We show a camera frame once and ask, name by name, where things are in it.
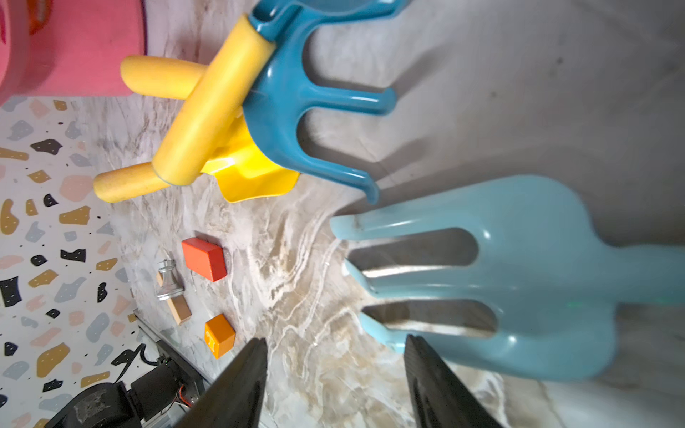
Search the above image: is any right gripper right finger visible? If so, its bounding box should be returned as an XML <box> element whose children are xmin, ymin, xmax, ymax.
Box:
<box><xmin>404</xmin><ymin>335</ymin><xmax>501</xmax><ymax>427</ymax></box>

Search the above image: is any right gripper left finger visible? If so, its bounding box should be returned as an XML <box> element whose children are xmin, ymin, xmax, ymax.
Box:
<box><xmin>177</xmin><ymin>338</ymin><xmax>268</xmax><ymax>428</ymax></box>

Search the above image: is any light blue garden fork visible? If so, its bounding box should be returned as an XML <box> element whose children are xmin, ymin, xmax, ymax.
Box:
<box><xmin>330</xmin><ymin>175</ymin><xmax>684</xmax><ymax>382</ymax></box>

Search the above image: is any yellow scoop yellow handle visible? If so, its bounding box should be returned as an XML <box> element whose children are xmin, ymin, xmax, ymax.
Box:
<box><xmin>93</xmin><ymin>115</ymin><xmax>300</xmax><ymax>203</ymax></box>

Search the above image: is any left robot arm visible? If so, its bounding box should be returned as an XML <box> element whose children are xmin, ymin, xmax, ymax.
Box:
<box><xmin>46</xmin><ymin>360</ymin><xmax>206</xmax><ymax>427</ymax></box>

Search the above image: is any orange cube block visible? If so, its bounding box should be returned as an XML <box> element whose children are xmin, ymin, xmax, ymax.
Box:
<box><xmin>204</xmin><ymin>314</ymin><xmax>235</xmax><ymax>360</ymax></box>

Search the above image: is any wooden rectangular block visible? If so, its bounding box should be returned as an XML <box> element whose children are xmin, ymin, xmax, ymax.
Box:
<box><xmin>165</xmin><ymin>294</ymin><xmax>192</xmax><ymax>326</ymax></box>

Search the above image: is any silver metal chess pawn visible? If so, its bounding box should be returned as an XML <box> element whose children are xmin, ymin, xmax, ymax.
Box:
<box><xmin>157</xmin><ymin>259</ymin><xmax>185</xmax><ymax>301</ymax></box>

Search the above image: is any red rectangular block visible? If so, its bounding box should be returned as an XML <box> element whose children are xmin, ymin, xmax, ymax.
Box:
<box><xmin>181</xmin><ymin>237</ymin><xmax>228</xmax><ymax>282</ymax></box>

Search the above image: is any pink plastic bucket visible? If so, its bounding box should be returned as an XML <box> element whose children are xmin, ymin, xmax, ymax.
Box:
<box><xmin>1</xmin><ymin>0</ymin><xmax>146</xmax><ymax>102</ymax></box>

